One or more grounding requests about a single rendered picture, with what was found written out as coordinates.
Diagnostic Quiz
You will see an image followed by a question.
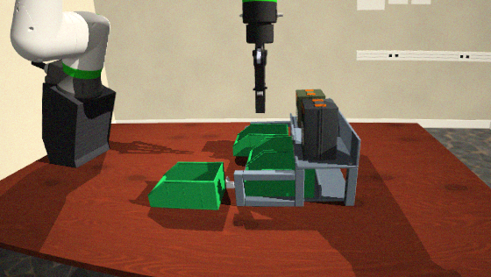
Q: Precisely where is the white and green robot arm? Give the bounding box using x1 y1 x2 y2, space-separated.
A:
10 0 283 98

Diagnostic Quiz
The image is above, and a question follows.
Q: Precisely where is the green bin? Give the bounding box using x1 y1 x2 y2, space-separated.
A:
245 152 315 197
150 162 226 210
233 124 288 157
246 137 293 165

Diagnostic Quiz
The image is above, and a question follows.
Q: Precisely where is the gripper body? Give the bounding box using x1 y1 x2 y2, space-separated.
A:
246 24 274 56

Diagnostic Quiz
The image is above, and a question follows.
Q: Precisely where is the grey metal shelf rack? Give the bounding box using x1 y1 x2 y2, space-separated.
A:
225 110 361 207

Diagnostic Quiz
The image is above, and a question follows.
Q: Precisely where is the olive green tool case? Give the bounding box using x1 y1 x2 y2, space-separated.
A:
296 89 326 128

